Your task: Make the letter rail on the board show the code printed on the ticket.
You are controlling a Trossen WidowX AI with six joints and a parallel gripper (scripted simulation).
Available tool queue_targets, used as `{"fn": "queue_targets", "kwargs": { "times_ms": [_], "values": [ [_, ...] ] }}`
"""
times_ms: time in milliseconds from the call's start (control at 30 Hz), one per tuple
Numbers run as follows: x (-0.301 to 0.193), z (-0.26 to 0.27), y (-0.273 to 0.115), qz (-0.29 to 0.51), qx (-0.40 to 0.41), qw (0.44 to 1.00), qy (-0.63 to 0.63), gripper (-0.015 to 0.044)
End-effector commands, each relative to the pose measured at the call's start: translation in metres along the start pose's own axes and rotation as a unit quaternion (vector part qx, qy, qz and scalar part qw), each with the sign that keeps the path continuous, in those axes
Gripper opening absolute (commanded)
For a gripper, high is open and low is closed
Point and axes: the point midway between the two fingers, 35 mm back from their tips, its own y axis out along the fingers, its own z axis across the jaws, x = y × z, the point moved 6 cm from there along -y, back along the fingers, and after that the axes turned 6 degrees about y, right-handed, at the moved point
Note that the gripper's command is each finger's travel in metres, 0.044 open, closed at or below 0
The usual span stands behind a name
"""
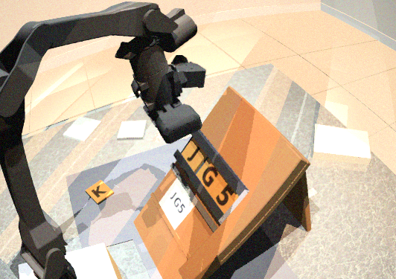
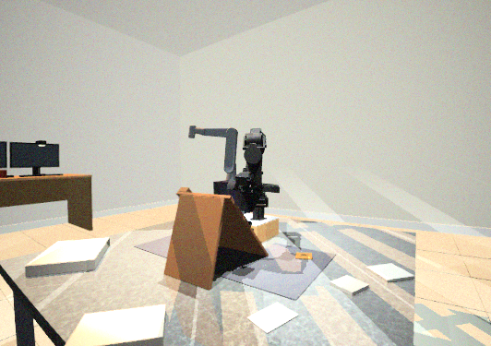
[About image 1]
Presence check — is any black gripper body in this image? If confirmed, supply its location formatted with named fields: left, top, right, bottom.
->
left=131, top=64, right=202, bottom=144

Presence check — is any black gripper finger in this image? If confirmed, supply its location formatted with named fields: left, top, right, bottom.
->
left=150, top=115, right=159, bottom=128
left=143, top=105, right=158, bottom=118

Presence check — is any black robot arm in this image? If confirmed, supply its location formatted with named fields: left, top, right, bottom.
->
left=0, top=1, right=206, bottom=279

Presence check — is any tan square letter tile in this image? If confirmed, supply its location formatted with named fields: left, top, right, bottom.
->
left=182, top=138, right=207, bottom=172

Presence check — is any orange tile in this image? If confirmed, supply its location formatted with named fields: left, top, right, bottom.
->
left=197, top=158, right=223, bottom=194
left=210, top=177, right=239, bottom=214
left=86, top=180, right=114, bottom=204

